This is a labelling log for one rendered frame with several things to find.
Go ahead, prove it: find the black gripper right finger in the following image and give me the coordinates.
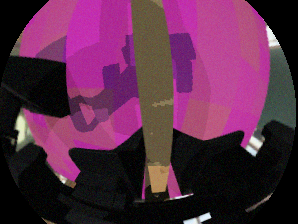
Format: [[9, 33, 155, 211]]
[[170, 128, 245, 196]]

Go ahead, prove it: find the long wooden rail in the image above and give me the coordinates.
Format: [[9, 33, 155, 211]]
[[130, 0, 174, 193]]

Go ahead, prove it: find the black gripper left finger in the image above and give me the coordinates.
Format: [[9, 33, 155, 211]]
[[68, 127, 146, 201]]

